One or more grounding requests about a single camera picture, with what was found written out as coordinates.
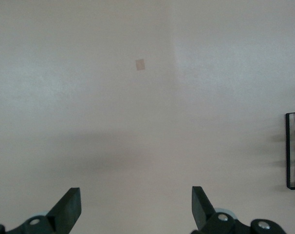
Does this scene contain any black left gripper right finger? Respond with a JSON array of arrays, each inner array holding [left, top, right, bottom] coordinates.
[[191, 186, 288, 234]]

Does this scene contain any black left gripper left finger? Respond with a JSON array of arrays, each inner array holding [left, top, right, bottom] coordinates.
[[0, 187, 82, 234]]

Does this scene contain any black wire cup holder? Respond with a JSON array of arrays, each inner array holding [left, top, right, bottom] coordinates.
[[285, 111, 295, 190]]

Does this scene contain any small square tape patch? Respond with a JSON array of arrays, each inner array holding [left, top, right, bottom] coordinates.
[[135, 58, 146, 71]]

